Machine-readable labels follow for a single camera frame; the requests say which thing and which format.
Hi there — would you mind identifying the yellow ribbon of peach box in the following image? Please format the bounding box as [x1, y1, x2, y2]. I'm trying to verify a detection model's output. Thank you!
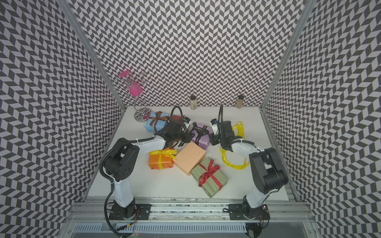
[219, 121, 250, 171]

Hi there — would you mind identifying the purple gift box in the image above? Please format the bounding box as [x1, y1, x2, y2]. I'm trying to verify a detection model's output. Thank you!
[190, 121, 214, 150]

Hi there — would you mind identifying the black ribbon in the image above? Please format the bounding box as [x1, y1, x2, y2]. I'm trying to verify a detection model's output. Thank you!
[190, 121, 210, 146]

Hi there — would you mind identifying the orange gift box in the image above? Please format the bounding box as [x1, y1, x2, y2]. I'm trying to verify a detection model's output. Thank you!
[148, 148, 175, 171]

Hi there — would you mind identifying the peach gift box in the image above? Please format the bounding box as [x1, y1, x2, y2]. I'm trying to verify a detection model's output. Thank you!
[174, 142, 206, 176]

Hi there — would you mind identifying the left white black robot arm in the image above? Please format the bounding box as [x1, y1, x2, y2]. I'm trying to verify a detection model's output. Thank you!
[100, 117, 192, 220]

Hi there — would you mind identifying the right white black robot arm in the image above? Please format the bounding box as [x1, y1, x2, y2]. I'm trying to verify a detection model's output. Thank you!
[210, 119, 289, 220]

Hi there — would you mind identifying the red gift box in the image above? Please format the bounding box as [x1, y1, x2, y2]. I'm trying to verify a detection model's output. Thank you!
[170, 115, 185, 122]

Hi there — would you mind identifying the yellow ribbon on orange box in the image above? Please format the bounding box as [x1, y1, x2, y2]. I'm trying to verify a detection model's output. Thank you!
[148, 148, 178, 170]

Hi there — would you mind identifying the blue gift box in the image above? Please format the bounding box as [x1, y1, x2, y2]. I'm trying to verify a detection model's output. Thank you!
[145, 111, 170, 134]

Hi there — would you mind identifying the brown ribbon on blue box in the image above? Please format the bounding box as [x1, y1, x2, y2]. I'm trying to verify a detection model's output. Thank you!
[148, 111, 170, 134]

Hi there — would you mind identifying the red ribbon on green box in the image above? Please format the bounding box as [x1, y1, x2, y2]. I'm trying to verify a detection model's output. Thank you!
[198, 159, 223, 189]

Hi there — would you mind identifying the green gift box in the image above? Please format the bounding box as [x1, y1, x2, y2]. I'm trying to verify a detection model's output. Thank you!
[191, 157, 228, 198]

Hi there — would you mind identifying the brown spice jar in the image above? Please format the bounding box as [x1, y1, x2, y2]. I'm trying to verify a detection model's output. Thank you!
[235, 95, 245, 109]

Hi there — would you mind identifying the silver pink jewelry stand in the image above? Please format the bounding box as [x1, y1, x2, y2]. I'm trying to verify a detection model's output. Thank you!
[111, 69, 152, 123]

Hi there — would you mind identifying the light spice jar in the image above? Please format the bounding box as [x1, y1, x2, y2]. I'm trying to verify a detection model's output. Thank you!
[190, 95, 197, 110]

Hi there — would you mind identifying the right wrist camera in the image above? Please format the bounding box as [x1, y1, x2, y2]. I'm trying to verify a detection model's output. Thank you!
[210, 119, 219, 135]

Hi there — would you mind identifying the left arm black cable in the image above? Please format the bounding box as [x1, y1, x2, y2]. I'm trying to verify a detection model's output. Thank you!
[169, 106, 185, 126]

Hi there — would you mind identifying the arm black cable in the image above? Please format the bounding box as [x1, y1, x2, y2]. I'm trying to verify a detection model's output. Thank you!
[218, 104, 224, 140]
[169, 106, 185, 126]

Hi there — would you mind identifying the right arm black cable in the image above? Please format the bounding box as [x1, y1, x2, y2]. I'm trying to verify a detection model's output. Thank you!
[218, 104, 224, 140]

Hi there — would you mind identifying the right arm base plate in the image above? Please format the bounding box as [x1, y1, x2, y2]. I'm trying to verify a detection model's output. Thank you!
[228, 203, 270, 221]

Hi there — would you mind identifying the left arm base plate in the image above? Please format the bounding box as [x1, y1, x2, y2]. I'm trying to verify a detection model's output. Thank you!
[108, 204, 152, 221]

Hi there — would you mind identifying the aluminium front rail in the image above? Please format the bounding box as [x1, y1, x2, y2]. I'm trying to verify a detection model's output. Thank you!
[67, 196, 315, 222]

